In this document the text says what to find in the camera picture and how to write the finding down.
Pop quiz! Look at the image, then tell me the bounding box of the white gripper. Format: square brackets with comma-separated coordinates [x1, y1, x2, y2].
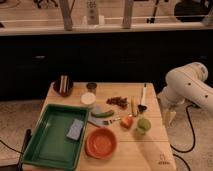
[157, 92, 177, 125]

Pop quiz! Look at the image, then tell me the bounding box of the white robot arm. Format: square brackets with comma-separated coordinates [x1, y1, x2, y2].
[157, 62, 213, 125]

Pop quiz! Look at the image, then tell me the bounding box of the red bowl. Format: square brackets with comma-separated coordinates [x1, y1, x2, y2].
[85, 128, 117, 159]

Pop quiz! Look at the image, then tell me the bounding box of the dark bowl with sticks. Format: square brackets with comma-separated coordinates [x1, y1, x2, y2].
[53, 75, 73, 97]

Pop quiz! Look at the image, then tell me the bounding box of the green cup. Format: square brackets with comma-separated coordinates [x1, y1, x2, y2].
[136, 118, 151, 134]

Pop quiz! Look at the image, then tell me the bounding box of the yellow banana toy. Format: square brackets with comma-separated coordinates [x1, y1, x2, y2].
[131, 96, 137, 117]

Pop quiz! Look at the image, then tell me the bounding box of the orange tomato toy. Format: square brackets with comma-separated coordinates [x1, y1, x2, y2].
[120, 116, 133, 129]

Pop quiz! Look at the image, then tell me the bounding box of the green pepper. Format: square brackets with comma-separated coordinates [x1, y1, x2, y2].
[91, 110, 114, 118]

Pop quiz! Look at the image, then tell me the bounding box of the metal fork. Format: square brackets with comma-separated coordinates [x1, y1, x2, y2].
[103, 117, 121, 126]

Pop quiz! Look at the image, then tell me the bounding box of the grey cloth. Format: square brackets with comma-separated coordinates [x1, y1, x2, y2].
[88, 106, 104, 127]

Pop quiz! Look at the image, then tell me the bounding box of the white round container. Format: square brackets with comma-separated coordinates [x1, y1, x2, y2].
[81, 92, 96, 106]

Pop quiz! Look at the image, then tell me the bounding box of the small dark cup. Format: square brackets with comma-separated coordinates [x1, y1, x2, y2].
[86, 82, 97, 94]

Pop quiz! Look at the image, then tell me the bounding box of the blue sponge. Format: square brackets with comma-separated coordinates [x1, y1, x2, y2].
[67, 119, 84, 140]

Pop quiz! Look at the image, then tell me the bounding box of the green plastic tray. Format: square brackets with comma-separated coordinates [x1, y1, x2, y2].
[22, 104, 89, 171]

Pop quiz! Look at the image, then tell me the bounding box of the white remote control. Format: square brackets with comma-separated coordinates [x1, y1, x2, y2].
[86, 0, 99, 25]

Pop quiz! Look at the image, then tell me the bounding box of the black cable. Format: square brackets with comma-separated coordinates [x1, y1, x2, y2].
[170, 104, 197, 171]

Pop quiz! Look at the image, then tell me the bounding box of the wooden frame post right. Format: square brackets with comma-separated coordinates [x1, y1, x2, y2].
[122, 0, 134, 29]

